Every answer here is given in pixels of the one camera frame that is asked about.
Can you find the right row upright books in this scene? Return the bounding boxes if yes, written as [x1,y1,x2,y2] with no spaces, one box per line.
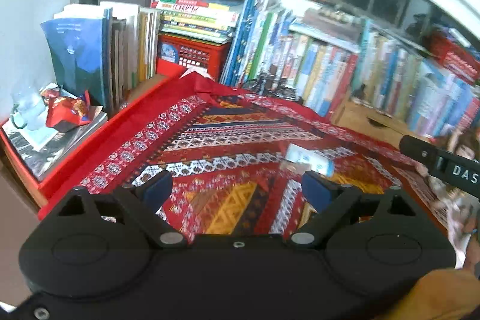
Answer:
[348,18,480,139]

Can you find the left row upright books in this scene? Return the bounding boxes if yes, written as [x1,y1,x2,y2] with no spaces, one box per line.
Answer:
[41,1,160,116]

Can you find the red basket on books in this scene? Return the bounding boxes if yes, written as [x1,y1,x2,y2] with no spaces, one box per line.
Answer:
[429,31,479,85]

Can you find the stack of flat books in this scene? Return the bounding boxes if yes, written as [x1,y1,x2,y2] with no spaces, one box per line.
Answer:
[152,0,243,44]

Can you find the white blue tissue pack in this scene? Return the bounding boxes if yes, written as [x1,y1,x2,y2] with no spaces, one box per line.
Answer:
[280,144,335,177]

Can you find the miniature black bicycle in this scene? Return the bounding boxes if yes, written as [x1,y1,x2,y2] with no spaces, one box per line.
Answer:
[240,72,301,103]

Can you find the row upright books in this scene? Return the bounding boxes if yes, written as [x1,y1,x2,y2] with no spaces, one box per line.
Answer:
[220,0,361,119]
[41,1,160,116]
[348,18,480,139]

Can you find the red patterned tablecloth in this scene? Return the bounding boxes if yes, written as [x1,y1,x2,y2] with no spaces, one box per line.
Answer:
[39,73,447,238]

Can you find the small black bottle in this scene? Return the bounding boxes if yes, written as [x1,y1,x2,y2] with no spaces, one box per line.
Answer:
[351,84,368,105]

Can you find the red crumpled snack bag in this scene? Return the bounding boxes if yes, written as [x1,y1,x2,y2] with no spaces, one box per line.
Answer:
[41,87,94,133]

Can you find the wooden drawer shelf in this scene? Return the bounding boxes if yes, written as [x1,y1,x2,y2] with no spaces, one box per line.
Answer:
[330,97,427,148]

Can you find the brown haired doll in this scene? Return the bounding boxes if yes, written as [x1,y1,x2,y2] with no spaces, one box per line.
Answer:
[415,128,479,268]

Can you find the red plastic crate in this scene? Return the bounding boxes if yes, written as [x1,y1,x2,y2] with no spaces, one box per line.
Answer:
[158,33,230,80]

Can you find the person right hand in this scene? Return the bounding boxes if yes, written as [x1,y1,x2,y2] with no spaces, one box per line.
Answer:
[377,269,479,320]

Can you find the middle row upright books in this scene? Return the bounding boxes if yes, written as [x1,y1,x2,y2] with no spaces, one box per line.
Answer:
[220,0,361,119]

